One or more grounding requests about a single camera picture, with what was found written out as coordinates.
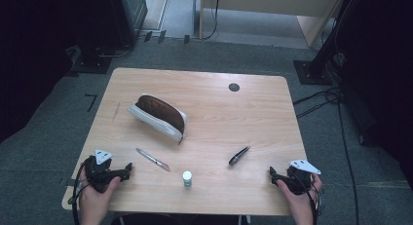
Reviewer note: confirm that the black metal stand square base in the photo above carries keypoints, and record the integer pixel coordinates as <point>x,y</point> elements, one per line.
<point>308,74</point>

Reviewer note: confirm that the person's dark clothing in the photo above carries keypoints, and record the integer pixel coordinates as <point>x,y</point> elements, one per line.
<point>162,220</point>

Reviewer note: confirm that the dark round table grommet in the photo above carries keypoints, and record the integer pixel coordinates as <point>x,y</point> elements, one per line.
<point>233,87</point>

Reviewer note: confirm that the black cabinet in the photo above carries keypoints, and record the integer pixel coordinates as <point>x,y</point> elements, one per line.
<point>130,17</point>

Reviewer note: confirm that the green glue stick white cap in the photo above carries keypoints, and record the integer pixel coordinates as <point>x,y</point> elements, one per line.
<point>187,179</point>

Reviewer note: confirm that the dark tape strip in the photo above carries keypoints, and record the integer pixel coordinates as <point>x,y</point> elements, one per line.
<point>67,181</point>

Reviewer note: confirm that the black pen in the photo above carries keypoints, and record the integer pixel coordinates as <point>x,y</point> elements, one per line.
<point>238,156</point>

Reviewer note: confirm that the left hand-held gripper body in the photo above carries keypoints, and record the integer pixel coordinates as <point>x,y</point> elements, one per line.
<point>100,174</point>

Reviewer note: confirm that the black stand flat base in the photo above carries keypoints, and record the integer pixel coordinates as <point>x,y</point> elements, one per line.
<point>92,65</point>

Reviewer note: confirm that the small black floor tape piece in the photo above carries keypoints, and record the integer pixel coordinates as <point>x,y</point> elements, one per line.
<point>186,39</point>

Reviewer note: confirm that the silver pen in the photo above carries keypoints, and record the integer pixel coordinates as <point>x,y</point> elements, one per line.
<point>152,159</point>

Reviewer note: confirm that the person's left hand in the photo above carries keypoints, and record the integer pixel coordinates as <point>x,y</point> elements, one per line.
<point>94,202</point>

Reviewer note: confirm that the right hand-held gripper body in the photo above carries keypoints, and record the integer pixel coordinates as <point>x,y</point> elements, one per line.
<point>297,181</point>

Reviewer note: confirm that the light wooden furniture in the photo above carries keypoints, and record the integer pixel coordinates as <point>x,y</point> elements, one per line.
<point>276,1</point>

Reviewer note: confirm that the person's right hand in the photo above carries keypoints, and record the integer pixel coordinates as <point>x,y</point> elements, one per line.
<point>300,204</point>

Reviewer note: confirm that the dark curtain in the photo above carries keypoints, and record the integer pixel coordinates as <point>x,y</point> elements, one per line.
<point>26,56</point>
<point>383,72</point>

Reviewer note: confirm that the white pencil case brown lining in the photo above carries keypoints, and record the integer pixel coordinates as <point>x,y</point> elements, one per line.
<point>162,113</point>

